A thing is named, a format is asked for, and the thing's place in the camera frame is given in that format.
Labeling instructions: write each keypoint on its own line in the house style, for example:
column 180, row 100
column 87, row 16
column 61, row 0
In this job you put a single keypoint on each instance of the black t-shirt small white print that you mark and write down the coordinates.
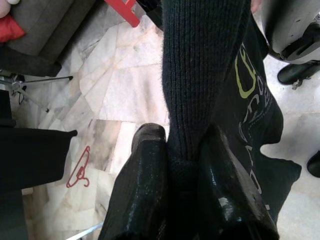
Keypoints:
column 32, row 155

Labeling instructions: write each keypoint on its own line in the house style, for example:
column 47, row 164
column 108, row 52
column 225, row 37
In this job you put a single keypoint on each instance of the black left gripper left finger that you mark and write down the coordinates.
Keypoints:
column 142, row 190

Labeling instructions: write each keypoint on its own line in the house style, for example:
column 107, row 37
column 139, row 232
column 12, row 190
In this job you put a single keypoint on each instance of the pink cat plush pillow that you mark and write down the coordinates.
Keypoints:
column 3, row 11

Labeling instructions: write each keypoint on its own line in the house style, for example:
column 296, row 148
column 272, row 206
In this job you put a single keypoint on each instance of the red plastic stool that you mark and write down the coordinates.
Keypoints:
column 127, row 12

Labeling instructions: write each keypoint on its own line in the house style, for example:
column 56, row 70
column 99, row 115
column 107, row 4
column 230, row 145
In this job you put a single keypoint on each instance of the red plastic hanger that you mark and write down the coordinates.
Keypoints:
column 81, row 172

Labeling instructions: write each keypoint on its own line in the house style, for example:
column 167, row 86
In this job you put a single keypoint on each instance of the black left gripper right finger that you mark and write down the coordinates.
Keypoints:
column 225, row 195

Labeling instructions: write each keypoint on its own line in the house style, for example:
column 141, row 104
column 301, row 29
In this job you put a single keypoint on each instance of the red cushion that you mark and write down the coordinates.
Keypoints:
column 10, row 30

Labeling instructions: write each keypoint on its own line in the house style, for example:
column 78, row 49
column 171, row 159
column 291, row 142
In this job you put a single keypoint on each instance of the black t-shirt green logo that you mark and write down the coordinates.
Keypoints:
column 262, row 120

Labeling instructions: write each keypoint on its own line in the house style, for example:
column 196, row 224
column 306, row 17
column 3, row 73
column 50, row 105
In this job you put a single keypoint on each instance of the silver metal clothes rack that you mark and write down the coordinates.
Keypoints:
column 45, row 79

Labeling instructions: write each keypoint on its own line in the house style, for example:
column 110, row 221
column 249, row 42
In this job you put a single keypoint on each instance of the dark knitted sweater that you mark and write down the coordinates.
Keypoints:
column 195, row 75

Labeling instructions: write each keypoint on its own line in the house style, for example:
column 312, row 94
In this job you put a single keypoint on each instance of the dark grey sofa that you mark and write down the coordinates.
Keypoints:
column 50, row 25

